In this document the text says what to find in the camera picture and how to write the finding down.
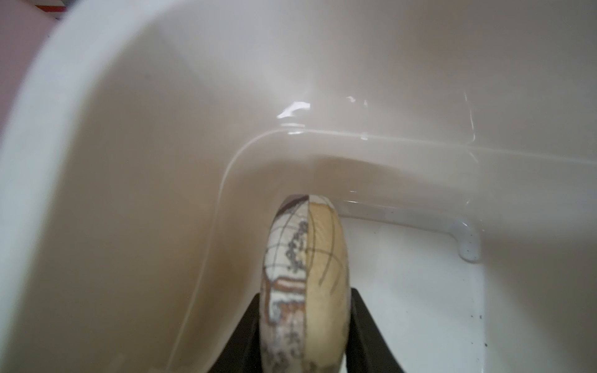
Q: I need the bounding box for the world map print glasses case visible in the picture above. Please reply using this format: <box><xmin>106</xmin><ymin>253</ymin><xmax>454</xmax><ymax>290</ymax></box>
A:
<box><xmin>259</xmin><ymin>195</ymin><xmax>351</xmax><ymax>372</ymax></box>

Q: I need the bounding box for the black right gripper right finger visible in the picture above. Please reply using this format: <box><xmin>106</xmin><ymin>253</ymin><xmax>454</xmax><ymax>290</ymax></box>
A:
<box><xmin>345</xmin><ymin>288</ymin><xmax>405</xmax><ymax>373</ymax></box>

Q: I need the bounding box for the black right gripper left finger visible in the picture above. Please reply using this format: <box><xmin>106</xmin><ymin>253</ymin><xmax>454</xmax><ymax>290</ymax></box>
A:
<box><xmin>208</xmin><ymin>295</ymin><xmax>263</xmax><ymax>373</ymax></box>

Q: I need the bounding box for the cream plastic storage box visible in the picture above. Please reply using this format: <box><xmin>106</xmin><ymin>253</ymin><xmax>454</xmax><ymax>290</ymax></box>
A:
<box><xmin>1</xmin><ymin>1</ymin><xmax>596</xmax><ymax>372</ymax></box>

